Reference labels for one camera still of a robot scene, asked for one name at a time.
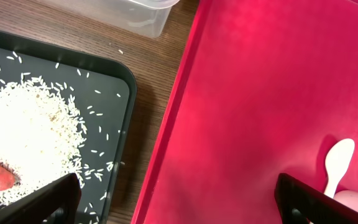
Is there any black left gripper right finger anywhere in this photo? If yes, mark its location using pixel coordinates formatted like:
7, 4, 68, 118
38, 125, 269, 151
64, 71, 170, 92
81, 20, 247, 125
274, 173, 358, 224

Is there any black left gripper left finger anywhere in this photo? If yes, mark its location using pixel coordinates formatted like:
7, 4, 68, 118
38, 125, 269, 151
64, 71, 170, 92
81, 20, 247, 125
0, 173, 81, 224

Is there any white plastic spoon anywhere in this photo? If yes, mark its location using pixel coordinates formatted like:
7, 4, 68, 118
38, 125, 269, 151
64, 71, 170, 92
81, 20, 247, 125
324, 138, 355, 198

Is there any white rice pile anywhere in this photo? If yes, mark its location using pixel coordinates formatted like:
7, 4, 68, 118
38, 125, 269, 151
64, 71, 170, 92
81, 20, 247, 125
0, 77, 93, 209

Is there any red plastic tray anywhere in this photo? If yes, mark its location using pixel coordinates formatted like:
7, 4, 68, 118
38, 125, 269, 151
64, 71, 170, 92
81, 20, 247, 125
132, 0, 358, 223

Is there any black tray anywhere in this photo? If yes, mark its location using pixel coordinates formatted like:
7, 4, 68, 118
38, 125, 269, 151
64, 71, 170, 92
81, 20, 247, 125
0, 31, 137, 223

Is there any clear plastic bin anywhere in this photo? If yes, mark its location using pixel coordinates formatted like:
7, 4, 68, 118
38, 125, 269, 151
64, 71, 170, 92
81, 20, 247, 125
43, 0, 180, 38

